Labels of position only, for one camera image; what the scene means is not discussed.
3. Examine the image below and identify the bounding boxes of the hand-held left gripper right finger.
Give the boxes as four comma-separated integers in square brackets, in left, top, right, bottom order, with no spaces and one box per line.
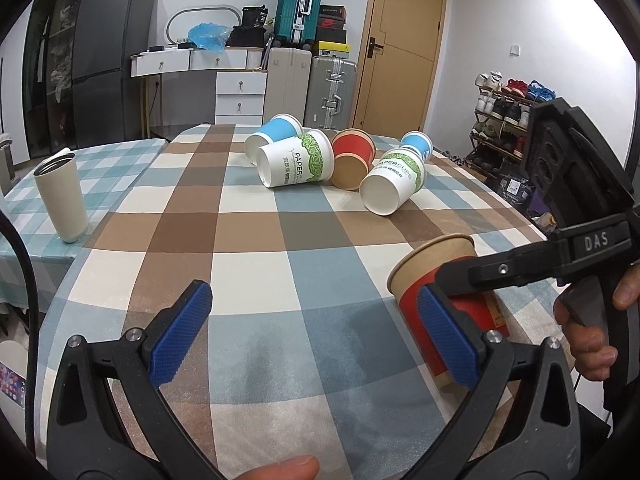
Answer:
[417,284,583,480]

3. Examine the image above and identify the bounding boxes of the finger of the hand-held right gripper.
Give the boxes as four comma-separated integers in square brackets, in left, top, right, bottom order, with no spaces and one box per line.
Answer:
[435,237,568,302]

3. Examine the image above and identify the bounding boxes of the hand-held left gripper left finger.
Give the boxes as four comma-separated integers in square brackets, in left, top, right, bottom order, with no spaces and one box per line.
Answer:
[47,280,227,480]

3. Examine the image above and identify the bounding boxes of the red brown paper cup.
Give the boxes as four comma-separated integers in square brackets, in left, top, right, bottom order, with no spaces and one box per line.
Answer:
[387,233,511,391]
[330,129,377,191]

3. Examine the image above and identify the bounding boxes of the white green-print paper cup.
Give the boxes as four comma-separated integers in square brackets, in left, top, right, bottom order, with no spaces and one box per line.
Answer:
[359,147,427,217]
[256,129,335,189]

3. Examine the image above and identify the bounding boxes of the blue paper cup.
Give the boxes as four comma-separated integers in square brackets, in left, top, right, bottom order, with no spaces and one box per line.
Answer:
[401,131,434,161]
[244,113,305,166]

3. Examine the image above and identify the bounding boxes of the person's right hand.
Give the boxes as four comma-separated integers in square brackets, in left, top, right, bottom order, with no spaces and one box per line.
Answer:
[552,264,640,377]

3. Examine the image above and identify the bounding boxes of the person's left hand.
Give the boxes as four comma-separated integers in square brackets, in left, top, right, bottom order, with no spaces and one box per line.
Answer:
[227,455,321,480]

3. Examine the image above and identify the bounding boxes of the dark blue bag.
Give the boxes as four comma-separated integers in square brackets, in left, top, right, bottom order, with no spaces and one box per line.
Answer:
[492,172,536,207]

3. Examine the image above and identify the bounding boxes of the blue shoes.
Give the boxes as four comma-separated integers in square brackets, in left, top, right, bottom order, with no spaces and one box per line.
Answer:
[525,80,557,103]

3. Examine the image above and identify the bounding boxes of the wooden shoe rack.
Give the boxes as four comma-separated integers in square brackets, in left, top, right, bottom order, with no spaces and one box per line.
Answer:
[467,85,538,171]

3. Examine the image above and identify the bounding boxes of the brown blue checked tablecloth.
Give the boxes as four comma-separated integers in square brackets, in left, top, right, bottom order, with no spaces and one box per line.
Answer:
[37,122,571,480]

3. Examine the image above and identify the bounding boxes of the colourful smartphone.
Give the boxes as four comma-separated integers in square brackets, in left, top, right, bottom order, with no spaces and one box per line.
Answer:
[0,362,27,407]

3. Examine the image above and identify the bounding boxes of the teal checked tablecloth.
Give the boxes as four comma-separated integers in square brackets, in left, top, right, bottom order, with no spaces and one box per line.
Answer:
[0,137,171,311]

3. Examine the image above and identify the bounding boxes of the white steel tumbler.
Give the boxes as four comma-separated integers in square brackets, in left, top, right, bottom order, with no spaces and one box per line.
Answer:
[32,152,90,244]

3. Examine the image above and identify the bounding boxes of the wooden door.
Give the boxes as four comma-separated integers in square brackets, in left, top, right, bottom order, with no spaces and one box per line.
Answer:
[350,0,448,136]

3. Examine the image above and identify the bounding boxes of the silver suitcase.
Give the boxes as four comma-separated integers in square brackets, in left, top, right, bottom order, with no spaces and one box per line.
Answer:
[305,56,357,131]

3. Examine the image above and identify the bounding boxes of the white dressing table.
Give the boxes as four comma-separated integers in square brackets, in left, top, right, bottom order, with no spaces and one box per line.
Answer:
[131,46,268,126]

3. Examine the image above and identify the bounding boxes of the beige suitcase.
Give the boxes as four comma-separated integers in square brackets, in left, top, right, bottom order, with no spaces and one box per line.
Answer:
[265,47,313,126]

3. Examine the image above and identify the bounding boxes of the yellow black shoe box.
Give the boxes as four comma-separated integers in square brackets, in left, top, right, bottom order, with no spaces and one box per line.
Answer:
[316,40,351,59]

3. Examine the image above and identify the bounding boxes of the blue plastic bag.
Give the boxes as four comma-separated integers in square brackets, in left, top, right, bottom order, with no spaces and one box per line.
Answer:
[189,22,231,53]

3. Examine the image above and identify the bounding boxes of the dark glass cabinet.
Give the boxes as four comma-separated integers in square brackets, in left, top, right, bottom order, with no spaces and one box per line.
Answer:
[22,0,88,161]

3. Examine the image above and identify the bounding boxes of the dark grey fridge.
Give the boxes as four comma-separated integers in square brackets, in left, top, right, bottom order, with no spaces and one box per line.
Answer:
[70,0,157,143]

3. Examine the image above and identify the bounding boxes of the black bag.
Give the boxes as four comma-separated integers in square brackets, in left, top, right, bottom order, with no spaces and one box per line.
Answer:
[226,6,271,48]

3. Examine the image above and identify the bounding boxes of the oval mirror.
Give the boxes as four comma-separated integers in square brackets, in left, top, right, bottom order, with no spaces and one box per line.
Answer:
[166,4,242,48]

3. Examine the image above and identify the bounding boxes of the green suitcase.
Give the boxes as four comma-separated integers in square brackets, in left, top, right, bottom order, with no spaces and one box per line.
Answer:
[274,0,326,46]

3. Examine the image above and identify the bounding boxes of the black cable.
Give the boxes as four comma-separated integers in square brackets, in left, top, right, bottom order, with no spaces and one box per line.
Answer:
[0,210,42,461]

